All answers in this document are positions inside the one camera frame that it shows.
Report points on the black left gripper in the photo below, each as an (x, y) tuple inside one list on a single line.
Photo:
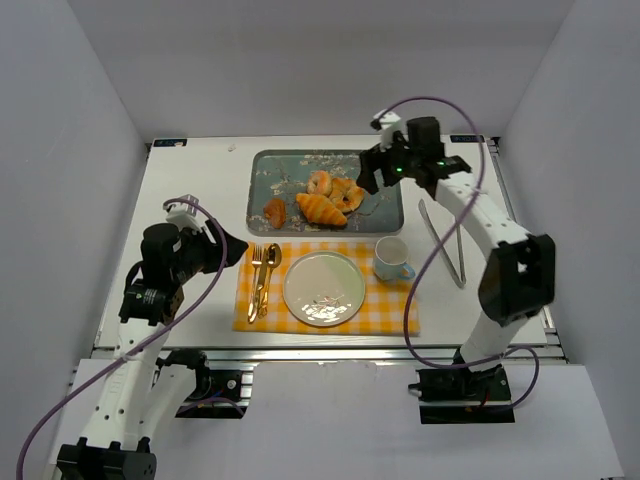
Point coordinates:
[(211, 248)]

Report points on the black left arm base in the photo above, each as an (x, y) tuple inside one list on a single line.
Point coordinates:
[(212, 382)]

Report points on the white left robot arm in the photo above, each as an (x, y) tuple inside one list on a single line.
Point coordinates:
[(144, 391)]

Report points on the yellow checkered placemat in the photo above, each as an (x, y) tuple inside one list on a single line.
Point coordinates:
[(381, 314)]

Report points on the round bun bread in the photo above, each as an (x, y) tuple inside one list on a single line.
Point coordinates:
[(320, 183)]

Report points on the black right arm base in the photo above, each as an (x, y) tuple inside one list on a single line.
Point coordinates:
[(463, 397)]

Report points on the blue label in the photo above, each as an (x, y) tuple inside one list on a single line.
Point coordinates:
[(169, 143), (459, 138)]

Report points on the white blue-handled cup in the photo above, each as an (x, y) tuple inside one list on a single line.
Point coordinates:
[(391, 257)]

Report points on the twisted bread roll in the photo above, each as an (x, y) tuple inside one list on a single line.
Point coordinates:
[(346, 195)]

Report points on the blue label left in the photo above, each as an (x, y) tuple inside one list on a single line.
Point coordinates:
[(169, 143)]

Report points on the blue label right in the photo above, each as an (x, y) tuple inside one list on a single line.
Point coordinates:
[(459, 138)]

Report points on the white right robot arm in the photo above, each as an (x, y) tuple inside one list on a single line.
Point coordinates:
[(519, 277)]

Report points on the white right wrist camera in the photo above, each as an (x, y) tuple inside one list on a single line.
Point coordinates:
[(386, 124)]

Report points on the striped croissant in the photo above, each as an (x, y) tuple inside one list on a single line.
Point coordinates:
[(318, 209)]

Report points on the pale green round plate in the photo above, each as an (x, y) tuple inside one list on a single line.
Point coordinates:
[(324, 289)]

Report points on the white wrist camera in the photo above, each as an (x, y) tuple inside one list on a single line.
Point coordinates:
[(182, 214), (386, 124)]

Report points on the gold spoon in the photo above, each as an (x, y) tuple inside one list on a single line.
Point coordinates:
[(274, 259)]

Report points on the gold fork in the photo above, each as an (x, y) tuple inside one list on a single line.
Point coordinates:
[(257, 258)]

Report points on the small brown bread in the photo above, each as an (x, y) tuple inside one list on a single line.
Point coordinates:
[(275, 212)]

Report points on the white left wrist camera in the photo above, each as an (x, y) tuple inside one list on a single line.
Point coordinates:
[(182, 214)]

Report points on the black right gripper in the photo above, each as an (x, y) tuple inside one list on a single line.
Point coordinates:
[(382, 163)]

